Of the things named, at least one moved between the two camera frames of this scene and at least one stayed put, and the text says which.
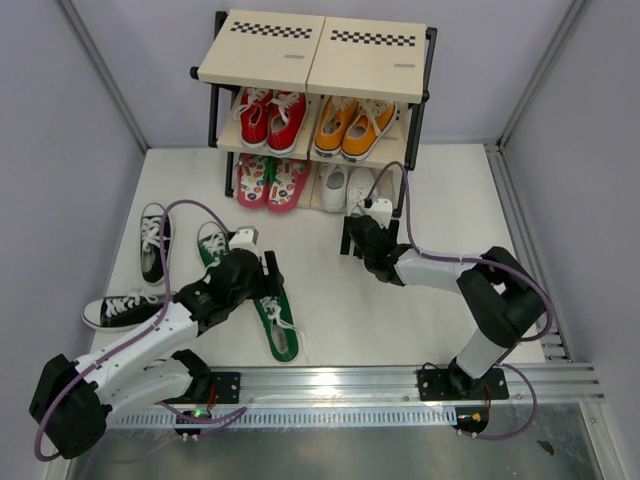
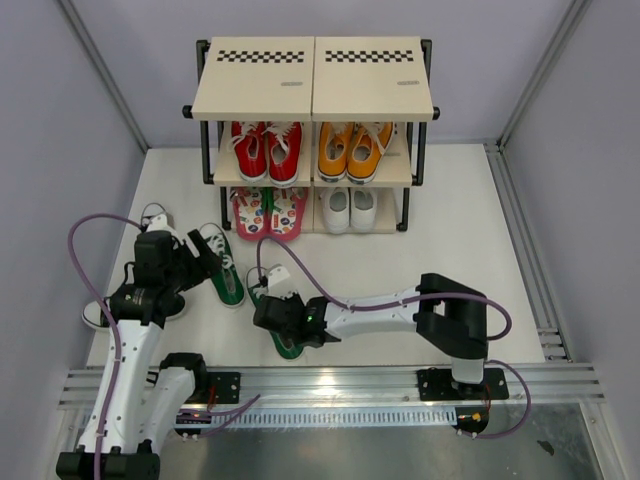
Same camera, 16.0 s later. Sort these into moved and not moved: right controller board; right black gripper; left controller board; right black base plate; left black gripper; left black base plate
Moved: right black gripper; left black gripper
Not moved: left black base plate; right controller board; left controller board; right black base plate
